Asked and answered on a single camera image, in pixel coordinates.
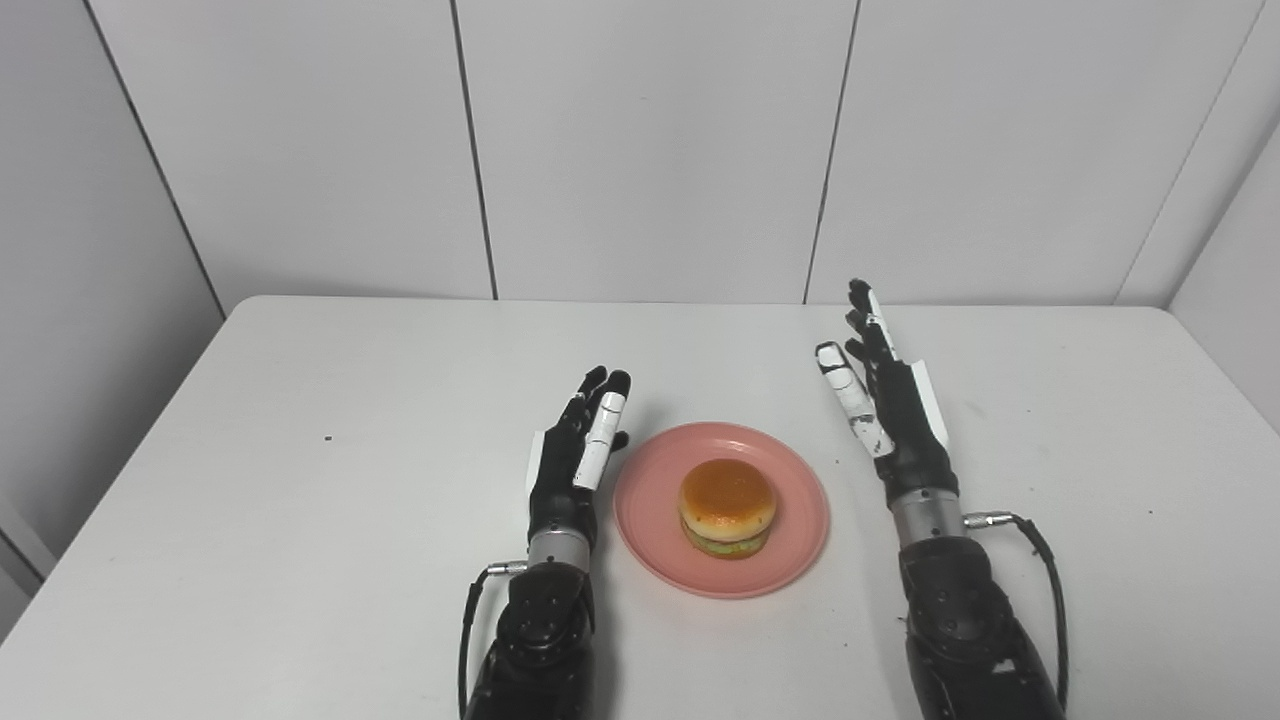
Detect toy hamburger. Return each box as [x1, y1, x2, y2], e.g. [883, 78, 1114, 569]
[678, 458, 779, 560]

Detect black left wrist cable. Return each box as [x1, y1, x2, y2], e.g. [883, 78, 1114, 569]
[457, 560, 529, 719]

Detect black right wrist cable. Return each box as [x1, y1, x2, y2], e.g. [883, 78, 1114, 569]
[965, 510, 1071, 711]

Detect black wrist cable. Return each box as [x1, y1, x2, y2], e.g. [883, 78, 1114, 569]
[965, 510, 1071, 711]
[457, 560, 529, 719]

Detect pink round plate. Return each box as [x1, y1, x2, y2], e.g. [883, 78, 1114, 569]
[613, 421, 832, 600]

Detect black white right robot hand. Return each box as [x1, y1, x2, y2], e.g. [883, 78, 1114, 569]
[814, 278, 961, 506]

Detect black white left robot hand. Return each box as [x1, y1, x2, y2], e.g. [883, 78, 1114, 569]
[524, 366, 633, 546]

